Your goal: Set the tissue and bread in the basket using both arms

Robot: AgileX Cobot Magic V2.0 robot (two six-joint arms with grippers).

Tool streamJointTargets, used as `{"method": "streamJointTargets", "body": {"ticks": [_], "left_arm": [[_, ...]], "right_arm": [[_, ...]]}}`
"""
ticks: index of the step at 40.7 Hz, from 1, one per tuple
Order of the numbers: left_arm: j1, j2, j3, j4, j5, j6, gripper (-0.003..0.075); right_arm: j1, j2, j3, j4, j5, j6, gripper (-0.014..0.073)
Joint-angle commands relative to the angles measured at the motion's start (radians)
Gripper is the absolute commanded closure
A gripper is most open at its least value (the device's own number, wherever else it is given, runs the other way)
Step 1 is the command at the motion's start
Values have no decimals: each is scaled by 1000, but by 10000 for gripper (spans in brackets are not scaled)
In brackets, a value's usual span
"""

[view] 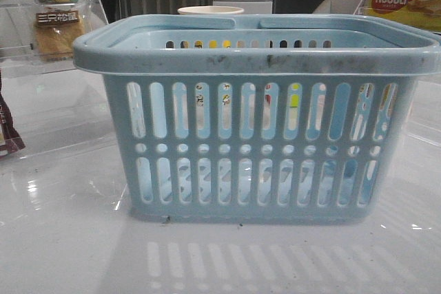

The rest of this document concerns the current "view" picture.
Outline packaged bread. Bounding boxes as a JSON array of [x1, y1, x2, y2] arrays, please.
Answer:
[[34, 10, 85, 61]]

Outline light blue plastic basket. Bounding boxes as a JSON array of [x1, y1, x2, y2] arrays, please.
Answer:
[[73, 14, 440, 223]]

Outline yellow popcorn paper cup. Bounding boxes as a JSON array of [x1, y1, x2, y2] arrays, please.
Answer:
[[178, 6, 244, 15]]

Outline clear acrylic left shelf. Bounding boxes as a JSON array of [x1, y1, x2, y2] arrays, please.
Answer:
[[1, 0, 107, 79]]

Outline clear acrylic shelf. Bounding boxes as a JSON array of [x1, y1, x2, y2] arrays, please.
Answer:
[[1, 0, 107, 79], [356, 0, 440, 33]]

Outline dark brown snack packet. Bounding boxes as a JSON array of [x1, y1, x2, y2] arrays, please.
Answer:
[[1, 96, 25, 158]]

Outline clear acrylic right shelf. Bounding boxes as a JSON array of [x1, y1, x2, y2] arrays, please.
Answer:
[[356, 0, 440, 33]]

